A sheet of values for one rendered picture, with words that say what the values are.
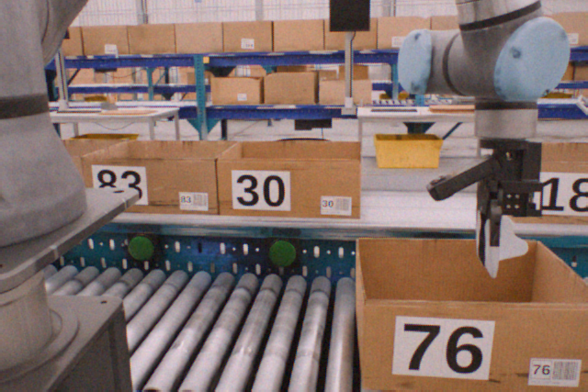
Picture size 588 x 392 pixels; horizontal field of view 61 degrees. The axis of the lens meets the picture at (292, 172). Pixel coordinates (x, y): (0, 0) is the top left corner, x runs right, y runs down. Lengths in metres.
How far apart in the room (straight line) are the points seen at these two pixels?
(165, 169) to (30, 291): 0.98
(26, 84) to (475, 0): 0.45
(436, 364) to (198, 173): 0.80
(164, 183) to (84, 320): 0.94
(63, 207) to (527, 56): 0.48
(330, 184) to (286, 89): 4.34
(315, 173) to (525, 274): 0.55
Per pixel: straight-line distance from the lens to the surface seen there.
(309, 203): 1.34
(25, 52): 0.43
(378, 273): 1.15
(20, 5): 0.43
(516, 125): 0.80
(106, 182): 1.50
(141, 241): 1.42
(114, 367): 0.56
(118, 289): 1.37
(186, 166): 1.40
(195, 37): 6.13
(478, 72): 0.63
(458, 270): 1.18
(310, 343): 1.06
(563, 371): 0.99
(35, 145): 0.42
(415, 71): 0.72
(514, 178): 0.84
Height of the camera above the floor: 1.31
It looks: 13 degrees down
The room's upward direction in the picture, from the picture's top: 1 degrees counter-clockwise
